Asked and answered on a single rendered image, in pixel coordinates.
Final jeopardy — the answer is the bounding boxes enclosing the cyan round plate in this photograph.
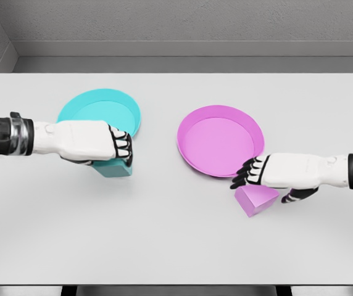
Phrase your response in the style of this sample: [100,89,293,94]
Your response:
[56,88,142,138]

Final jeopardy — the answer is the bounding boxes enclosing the pink round plate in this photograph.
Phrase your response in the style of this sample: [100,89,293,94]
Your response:
[176,105,265,178]

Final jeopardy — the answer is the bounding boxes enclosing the teal block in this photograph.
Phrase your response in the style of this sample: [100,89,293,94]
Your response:
[92,158,133,179]

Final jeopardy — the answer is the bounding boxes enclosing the pink block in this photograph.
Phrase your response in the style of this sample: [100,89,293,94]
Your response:
[234,184,280,218]

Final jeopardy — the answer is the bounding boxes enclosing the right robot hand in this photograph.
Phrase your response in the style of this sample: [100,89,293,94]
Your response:
[230,153,322,205]

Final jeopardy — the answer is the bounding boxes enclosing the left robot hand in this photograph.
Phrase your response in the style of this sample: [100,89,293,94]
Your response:
[55,120,135,168]

